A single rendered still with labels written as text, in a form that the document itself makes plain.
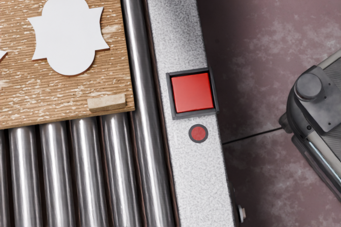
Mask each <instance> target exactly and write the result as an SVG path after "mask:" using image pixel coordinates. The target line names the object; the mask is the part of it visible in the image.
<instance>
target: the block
mask: <svg viewBox="0 0 341 227"><path fill-rule="evenodd" d="M87 103H88V108H89V111H90V112H96V111H102V110H113V109H118V108H123V107H126V99H125V94H117V95H110V96H106V97H100V98H88V99H87Z"/></svg>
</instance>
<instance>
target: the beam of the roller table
mask: <svg viewBox="0 0 341 227"><path fill-rule="evenodd" d="M146 3H147V10H148V17H149V24H150V30H151V38H152V45H153V51H154V58H155V65H156V72H157V78H158V85H159V93H160V99H161V106H162V113H163V120H164V127H165V133H166V140H167V147H168V154H169V161H170V168H171V172H172V179H173V186H174V193H175V199H176V207H177V214H178V220H179V227H236V221H235V215H234V209H233V204H232V198H231V192H230V186H229V181H228V175H227V169H226V163H225V157H224V151H223V146H222V140H221V134H220V128H219V123H218V117H217V114H215V115H209V116H202V117H194V118H187V119H180V120H172V115H171V108H170V104H169V97H168V91H167V84H166V77H165V73H166V72H169V73H170V72H174V71H182V70H189V69H196V68H204V67H209V65H208V59H207V53H206V47H205V43H204V38H203V31H202V26H201V20H200V14H199V8H198V3H197V0H146ZM195 124H202V125H204V126H205V127H206V128H207V130H208V132H209V135H208V138H207V140H206V141H205V142H203V143H195V142H193V141H191V140H190V138H189V135H188V132H189V129H190V127H191V126H193V125H195Z"/></svg>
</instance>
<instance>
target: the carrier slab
mask: <svg viewBox="0 0 341 227"><path fill-rule="evenodd" d="M47 1H48V0H0V51H6V52H8V55H7V56H6V57H5V58H4V59H3V60H2V62H1V63H0V129H8V128H15V127H22V126H29V125H36V124H43V123H50V122H58V121H65V120H72V119H79V118H86V117H93V116H101V115H108V114H115V113H119V112H126V111H133V110H135V104H134V97H133V90H132V82H131V75H130V68H129V61H128V53H127V46H126V38H125V31H124V24H123V17H122V9H121V2H120V0H85V2H86V3H87V5H88V7H89V9H93V8H100V7H104V11H103V14H102V16H101V20H100V29H101V35H102V37H103V39H104V41H105V42H106V44H107V45H108V46H109V47H110V50H107V51H101V52H96V53H95V60H94V63H93V65H92V66H91V68H90V69H89V70H88V71H86V72H85V73H84V74H82V75H79V76H77V77H64V76H62V75H59V74H57V73H56V72H55V71H54V70H53V69H52V68H51V66H50V64H49V63H48V60H42V61H36V62H33V61H32V58H33V55H34V53H35V50H36V46H37V42H36V33H35V30H34V28H33V26H32V25H31V24H30V22H29V21H28V18H32V17H39V16H42V11H43V7H44V5H45V4H46V2H47ZM117 94H125V99H126V107H123V108H118V109H113V110H102V111H96V112H90V111H89V108H88V103H87V99H88V98H100V97H106V96H110V95H117Z"/></svg>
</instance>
